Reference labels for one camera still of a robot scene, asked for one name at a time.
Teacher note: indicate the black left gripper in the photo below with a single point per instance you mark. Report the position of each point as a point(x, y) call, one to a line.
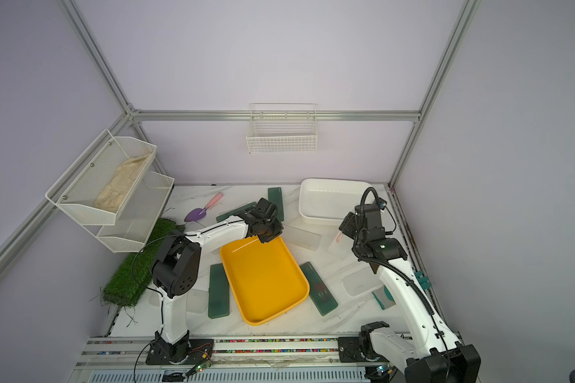
point(278, 230)

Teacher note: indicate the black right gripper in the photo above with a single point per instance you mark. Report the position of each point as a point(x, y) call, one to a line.
point(349, 226)

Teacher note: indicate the yellow plastic tray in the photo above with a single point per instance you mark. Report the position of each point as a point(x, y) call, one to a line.
point(265, 279)

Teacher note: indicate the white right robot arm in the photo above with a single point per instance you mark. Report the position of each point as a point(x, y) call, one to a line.
point(434, 353)

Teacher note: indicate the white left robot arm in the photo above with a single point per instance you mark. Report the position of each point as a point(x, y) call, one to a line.
point(176, 267)

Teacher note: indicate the green pencil case back upright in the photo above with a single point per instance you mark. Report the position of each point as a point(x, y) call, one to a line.
point(275, 196)

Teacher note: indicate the green pencil case back angled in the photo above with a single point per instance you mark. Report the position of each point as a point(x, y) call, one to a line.
point(235, 211)

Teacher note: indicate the white plastic storage box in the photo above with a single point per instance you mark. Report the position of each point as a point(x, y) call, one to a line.
point(326, 202)

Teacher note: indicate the green pencil case front right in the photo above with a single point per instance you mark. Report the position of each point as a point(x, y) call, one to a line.
point(319, 292)

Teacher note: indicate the green pencil case front left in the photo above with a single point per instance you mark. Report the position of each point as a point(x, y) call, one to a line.
point(219, 292)

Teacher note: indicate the purple pink garden trowel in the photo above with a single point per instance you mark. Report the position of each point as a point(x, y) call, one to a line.
point(200, 212)

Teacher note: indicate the green artificial grass mat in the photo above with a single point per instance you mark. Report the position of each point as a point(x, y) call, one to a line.
point(131, 279)

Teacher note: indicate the beige cloth in shelf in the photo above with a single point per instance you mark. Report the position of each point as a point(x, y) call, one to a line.
point(114, 194)

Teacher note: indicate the white mesh two-tier shelf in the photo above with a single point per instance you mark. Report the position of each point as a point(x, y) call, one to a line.
point(74, 193)

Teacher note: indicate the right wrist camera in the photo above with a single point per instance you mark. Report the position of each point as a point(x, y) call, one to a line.
point(349, 226)

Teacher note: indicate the white wire wall basket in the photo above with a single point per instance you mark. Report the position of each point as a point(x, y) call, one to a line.
point(282, 128)

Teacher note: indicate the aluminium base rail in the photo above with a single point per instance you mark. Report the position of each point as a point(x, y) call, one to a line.
point(278, 358)

